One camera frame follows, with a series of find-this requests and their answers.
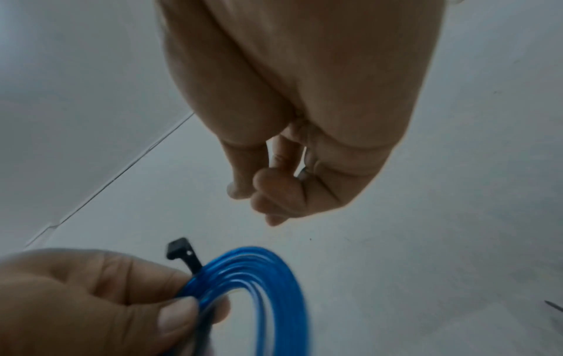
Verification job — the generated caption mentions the single black zip tie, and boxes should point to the single black zip tie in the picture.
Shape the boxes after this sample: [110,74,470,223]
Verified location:
[165,236,218,353]

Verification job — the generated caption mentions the pile of blue tubing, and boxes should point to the pile of blue tubing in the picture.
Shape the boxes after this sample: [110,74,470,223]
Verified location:
[174,245,312,356]

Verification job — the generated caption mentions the person's left hand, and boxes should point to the person's left hand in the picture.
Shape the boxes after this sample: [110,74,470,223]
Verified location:
[0,247,232,356]

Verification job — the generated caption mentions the person's right hand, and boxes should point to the person's right hand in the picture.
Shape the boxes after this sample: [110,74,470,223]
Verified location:
[154,0,446,228]

